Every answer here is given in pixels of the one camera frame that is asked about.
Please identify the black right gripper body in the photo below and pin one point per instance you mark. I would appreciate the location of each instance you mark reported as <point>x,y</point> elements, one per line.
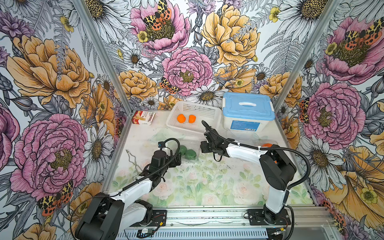
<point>208,148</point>

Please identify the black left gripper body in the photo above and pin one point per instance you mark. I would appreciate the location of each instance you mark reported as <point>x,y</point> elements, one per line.
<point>174,164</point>

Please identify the orange toy fruit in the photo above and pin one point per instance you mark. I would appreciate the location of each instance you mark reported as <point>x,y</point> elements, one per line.
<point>192,119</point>
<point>266,145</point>
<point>181,118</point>

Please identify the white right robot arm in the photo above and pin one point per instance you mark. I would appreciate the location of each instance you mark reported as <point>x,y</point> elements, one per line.
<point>277,167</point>

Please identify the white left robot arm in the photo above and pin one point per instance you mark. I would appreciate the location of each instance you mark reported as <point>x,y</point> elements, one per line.
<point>108,213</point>

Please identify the green toy fruit left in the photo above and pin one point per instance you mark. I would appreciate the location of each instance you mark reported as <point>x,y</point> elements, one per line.
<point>183,150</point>

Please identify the green toy fruit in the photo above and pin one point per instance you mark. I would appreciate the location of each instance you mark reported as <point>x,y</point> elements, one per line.
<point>190,155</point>
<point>183,150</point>

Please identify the green toy fruit right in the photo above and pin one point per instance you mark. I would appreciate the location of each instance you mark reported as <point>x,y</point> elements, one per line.
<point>190,155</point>

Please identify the metal tongs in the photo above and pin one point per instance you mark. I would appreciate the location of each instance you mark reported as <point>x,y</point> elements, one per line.
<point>132,159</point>

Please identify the white perforated plastic basket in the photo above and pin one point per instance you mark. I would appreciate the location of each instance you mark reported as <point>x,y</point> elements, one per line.
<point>186,118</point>

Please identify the blue lidded storage box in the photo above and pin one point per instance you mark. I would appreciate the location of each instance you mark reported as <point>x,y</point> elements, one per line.
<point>247,112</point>

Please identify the red and white carton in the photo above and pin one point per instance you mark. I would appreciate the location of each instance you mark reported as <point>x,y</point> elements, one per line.
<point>143,118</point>

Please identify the clear clamshell right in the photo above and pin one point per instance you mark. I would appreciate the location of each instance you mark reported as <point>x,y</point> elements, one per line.
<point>264,143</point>

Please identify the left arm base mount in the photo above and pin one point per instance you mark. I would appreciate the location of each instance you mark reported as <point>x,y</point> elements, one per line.
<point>156,218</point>

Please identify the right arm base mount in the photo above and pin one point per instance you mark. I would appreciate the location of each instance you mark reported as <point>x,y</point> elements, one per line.
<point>265,217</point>

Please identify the aluminium front rail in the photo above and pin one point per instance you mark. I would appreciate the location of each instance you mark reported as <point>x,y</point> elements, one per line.
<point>233,223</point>

